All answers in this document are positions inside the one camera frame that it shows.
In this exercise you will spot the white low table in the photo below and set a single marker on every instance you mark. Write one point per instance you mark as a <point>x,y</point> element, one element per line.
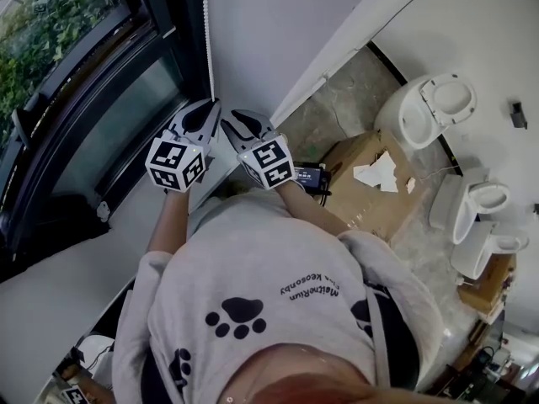
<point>99,349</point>

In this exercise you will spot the black handheld screen device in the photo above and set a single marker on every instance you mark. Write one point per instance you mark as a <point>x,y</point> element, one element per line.
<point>311,177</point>

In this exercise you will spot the small brown cardboard box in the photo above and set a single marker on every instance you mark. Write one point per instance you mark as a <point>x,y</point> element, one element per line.
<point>484,288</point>

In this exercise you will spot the person's grey paw-print shirt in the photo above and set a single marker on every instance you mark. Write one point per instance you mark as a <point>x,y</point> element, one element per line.
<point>261,259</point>

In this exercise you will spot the person's right forearm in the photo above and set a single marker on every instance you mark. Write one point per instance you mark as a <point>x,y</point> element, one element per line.
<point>316,213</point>

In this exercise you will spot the white toilet with raised lid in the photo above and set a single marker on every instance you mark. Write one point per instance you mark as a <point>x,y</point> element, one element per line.
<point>414,114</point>

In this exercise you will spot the black electronics clutter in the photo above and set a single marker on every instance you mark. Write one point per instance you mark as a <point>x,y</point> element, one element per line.
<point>484,373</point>

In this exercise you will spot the dark-framed window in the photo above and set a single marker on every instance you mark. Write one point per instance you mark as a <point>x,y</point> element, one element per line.
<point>118,129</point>

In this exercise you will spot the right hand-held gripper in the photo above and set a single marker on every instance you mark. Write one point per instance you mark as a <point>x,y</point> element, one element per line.
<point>269,158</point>

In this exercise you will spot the black wall bracket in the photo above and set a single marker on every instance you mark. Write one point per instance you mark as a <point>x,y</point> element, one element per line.
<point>519,115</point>

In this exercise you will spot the white window sill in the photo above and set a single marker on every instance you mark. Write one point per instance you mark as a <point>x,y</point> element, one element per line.
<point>50,301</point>

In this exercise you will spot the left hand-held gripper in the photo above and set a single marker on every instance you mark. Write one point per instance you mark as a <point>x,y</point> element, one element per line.
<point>168,158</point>

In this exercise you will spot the person's head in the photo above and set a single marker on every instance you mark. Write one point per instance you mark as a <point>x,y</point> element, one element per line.
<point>311,377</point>

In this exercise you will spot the green trees outside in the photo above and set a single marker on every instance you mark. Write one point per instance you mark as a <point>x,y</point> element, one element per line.
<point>54,36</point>

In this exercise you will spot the small white paper scrap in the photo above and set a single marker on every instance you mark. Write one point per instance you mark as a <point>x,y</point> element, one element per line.
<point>411,184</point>

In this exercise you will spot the large torn white paper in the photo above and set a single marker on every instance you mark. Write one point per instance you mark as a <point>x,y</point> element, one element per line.
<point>377,175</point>

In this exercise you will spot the person's left forearm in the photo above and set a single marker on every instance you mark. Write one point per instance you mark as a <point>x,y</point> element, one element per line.
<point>168,221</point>

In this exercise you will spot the small white window latch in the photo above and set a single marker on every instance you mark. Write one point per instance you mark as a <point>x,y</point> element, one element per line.
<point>103,211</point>

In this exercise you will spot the large brown cardboard box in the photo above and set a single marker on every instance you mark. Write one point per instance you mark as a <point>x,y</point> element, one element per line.
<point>370,213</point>

